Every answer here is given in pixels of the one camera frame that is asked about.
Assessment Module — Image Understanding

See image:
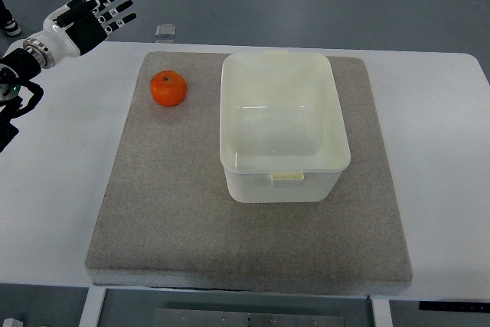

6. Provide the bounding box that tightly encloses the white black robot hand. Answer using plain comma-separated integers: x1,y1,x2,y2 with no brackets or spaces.
23,0,136,69

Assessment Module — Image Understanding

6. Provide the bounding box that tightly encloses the orange fruit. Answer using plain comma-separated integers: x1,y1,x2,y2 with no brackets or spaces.
149,70,188,107

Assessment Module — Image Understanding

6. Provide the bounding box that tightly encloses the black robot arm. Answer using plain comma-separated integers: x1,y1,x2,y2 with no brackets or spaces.
1,48,44,152

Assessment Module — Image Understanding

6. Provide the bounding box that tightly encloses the white plastic box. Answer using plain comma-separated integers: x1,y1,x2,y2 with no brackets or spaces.
219,52,351,203

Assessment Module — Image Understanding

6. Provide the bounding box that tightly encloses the black white shoe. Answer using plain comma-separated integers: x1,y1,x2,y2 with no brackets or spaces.
0,0,21,37

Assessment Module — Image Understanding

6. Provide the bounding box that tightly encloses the small clear plastic square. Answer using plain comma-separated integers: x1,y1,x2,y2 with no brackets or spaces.
155,25,176,38

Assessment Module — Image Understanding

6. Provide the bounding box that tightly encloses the grey felt mat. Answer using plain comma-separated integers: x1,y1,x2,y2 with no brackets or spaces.
85,51,412,295

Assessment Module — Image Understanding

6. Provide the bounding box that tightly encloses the white table leg left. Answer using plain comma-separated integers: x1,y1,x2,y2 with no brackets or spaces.
79,286,106,327

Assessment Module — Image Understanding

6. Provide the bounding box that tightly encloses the white table leg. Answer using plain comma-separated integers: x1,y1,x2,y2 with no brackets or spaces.
79,286,106,327
371,299,394,327

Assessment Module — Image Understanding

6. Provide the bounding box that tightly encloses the small white block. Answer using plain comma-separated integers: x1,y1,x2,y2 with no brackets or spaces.
2,318,24,327

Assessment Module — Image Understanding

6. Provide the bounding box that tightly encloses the grey metal plate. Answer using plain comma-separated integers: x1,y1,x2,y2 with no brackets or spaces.
152,309,345,327

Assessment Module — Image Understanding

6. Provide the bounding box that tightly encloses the white table leg right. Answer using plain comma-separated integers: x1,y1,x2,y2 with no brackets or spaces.
371,299,394,327

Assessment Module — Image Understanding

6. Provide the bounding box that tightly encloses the black control panel strip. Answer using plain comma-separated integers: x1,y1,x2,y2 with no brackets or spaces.
419,301,490,313

